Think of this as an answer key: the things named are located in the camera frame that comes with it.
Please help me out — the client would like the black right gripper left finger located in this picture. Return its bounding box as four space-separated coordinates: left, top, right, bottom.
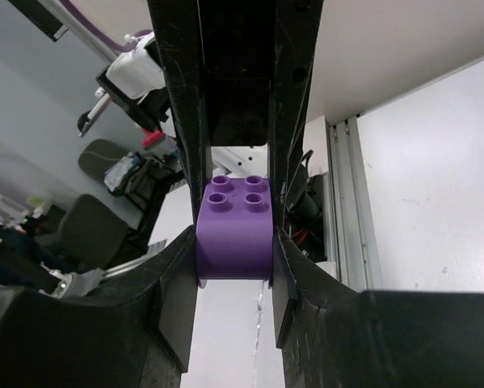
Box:
0 228 197 387

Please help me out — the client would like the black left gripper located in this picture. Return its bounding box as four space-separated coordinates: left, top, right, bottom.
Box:
147 0 323 226

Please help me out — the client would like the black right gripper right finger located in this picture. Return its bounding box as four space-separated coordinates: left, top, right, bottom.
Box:
272 228 484 387

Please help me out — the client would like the purple rounded lego brick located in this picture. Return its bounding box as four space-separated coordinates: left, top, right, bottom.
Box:
196 175 274 288

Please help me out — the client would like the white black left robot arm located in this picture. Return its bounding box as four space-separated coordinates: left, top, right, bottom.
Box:
148 1 323 225

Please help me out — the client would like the grey office chair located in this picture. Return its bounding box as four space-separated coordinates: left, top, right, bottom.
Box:
57 139 154 272

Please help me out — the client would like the aluminium table edge rail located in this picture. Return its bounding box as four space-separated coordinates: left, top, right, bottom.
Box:
324 116 383 291

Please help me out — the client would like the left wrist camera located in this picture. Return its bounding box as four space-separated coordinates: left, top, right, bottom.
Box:
96 31 170 132

